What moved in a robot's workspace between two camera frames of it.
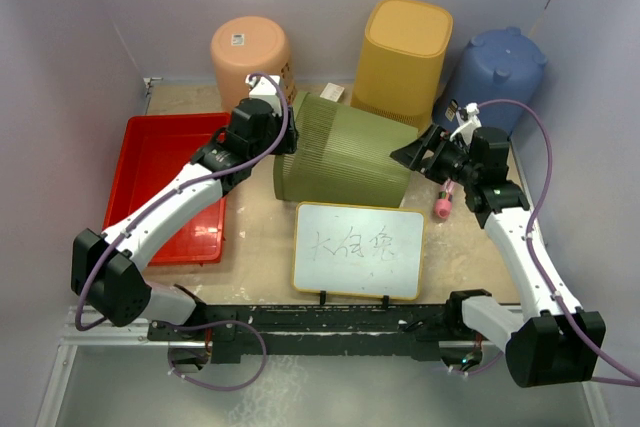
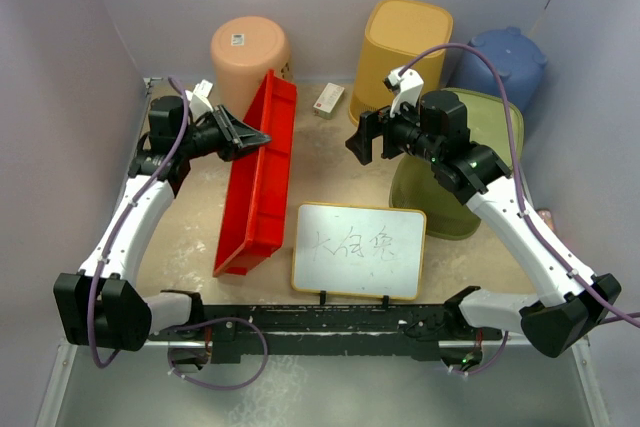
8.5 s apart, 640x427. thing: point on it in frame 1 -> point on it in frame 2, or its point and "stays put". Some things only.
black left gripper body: x=285 y=146 -> x=208 y=139
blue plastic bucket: x=501 y=65 stays put
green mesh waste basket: x=343 y=156 -> x=417 y=198
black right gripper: x=437 y=141 -> x=374 y=124
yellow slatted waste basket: x=402 y=61 stays put
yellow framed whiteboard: x=359 y=250 stays put
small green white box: x=332 y=92 stays put
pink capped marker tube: x=443 y=205 -> x=547 y=217
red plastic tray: x=153 y=147 -> x=254 y=221
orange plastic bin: x=246 y=46 stays put
